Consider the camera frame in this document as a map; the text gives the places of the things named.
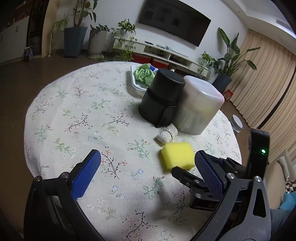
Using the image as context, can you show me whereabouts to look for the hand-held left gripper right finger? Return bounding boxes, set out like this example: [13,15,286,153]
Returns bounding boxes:
[190,150,272,241]

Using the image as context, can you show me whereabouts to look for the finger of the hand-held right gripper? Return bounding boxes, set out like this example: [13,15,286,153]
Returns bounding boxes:
[172,167,222,210]
[209,156,247,179]

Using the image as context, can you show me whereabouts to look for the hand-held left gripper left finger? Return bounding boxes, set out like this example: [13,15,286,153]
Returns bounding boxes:
[23,149,105,241]

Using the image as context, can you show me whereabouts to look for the yellow rectangular sponge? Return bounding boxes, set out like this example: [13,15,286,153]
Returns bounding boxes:
[160,142,196,172]

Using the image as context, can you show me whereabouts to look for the white knit cloth roll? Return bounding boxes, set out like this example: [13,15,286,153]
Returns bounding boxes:
[156,123,178,143]

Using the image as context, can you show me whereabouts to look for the translucent plastic container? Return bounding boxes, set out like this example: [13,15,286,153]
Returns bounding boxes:
[173,75,225,135]

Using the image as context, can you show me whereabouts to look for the white plastic tray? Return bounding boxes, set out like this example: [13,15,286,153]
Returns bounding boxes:
[130,64,160,93]

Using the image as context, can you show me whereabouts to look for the green cloth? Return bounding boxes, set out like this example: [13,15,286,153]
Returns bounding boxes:
[134,64,155,86]

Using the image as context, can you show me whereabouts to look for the grey cylinder white lid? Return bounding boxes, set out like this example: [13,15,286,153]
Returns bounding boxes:
[231,115,244,133]

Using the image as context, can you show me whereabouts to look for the beige sofa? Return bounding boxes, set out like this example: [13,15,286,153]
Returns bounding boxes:
[266,149,294,209]

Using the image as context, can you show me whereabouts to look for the floral tablecloth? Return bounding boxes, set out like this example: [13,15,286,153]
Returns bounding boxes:
[24,61,243,241]

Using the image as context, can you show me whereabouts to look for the beige curtain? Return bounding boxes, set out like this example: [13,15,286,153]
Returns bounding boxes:
[228,29,296,163]

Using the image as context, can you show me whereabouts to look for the blue cushion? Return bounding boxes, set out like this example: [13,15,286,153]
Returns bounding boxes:
[279,191,296,210]

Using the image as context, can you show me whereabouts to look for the person's leg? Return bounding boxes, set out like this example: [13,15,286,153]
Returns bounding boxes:
[269,209,296,241]

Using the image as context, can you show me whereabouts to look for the black cylindrical container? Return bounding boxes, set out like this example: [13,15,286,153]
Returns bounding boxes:
[138,68,186,128]

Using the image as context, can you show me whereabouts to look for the tall broad-leaf plant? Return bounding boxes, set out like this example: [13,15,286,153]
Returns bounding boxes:
[217,27,260,77]

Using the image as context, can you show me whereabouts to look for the trailing green plant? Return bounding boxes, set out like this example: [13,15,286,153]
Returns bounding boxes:
[198,51,220,80]

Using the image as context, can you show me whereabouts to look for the red storage box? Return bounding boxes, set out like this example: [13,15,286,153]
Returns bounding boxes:
[151,58,169,69]
[132,54,151,64]

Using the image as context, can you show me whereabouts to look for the white ribbed planter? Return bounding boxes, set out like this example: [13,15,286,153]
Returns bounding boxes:
[88,30,108,58]

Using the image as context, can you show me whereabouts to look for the blue square planter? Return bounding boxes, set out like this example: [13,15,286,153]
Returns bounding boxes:
[63,27,89,57]

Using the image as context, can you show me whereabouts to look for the dark blue box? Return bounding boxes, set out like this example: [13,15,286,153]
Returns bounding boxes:
[24,46,34,62]

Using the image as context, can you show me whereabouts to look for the white television cabinet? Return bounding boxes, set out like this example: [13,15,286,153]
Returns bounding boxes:
[113,38,214,80]

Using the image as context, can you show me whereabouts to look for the small bushy plant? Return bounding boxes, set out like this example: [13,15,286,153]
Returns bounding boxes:
[90,23,110,33]

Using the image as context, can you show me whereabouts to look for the trailing vine plant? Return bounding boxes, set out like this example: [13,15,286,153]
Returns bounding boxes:
[95,19,137,62]

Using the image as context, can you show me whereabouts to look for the grassy green plant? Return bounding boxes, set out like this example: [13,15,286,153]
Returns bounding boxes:
[50,15,70,33]

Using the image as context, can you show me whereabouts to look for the tall leafy plant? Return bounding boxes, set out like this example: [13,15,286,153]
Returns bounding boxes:
[73,0,99,28]

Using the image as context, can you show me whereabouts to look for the wall-mounted television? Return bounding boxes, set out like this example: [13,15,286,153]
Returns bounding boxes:
[138,0,211,47]

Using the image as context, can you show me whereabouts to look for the white wall cabinets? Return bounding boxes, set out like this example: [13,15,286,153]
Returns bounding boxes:
[0,14,30,63]

